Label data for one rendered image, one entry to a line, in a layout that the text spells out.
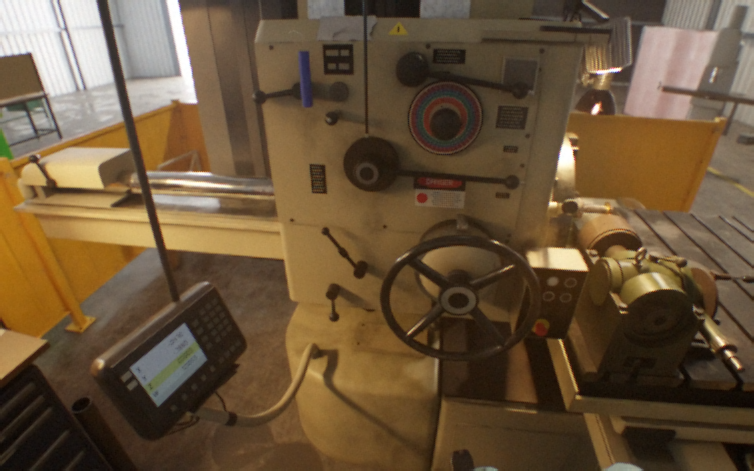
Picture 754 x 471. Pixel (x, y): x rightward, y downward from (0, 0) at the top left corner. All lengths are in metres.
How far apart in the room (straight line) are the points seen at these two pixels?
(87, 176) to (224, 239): 0.62
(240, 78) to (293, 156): 0.81
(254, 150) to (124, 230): 0.67
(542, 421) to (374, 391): 0.68
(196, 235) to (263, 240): 0.30
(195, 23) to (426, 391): 1.78
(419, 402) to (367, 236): 0.81
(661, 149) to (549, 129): 3.01
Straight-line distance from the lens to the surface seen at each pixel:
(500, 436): 1.83
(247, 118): 1.84
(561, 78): 0.99
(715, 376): 1.52
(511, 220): 1.07
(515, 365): 1.79
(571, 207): 1.04
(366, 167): 0.93
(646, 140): 3.89
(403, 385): 1.65
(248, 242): 1.63
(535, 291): 0.91
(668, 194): 4.19
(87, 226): 2.10
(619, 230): 1.47
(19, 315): 3.18
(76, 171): 1.94
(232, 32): 1.81
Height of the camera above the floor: 1.90
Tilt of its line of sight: 30 degrees down
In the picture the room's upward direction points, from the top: straight up
